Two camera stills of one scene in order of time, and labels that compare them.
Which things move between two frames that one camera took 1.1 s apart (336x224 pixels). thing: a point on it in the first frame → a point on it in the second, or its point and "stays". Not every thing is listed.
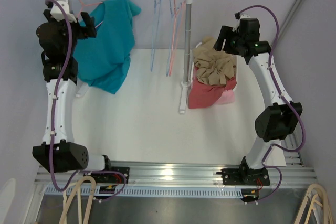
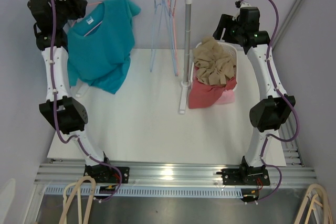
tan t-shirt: x=212 y=67 stays
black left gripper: x=84 y=32 → x=76 y=7
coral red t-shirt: x=202 y=95 stays
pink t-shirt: x=228 y=96 stays
